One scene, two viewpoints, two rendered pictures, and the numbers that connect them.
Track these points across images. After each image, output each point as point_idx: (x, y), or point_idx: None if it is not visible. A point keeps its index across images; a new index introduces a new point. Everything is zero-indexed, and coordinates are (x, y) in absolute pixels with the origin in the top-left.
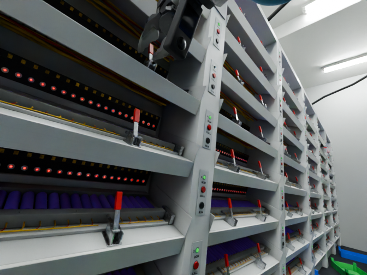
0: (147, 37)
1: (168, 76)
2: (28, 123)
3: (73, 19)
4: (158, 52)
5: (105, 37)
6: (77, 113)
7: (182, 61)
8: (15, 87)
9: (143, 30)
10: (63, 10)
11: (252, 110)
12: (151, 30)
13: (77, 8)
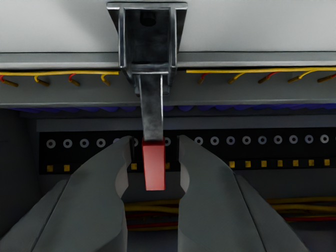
0: (222, 189)
1: (36, 170)
2: None
3: (285, 147)
4: (122, 169)
5: (223, 152)
6: None
7: (3, 230)
8: None
9: (267, 202)
10: (303, 151)
11: None
12: (252, 233)
13: (264, 178)
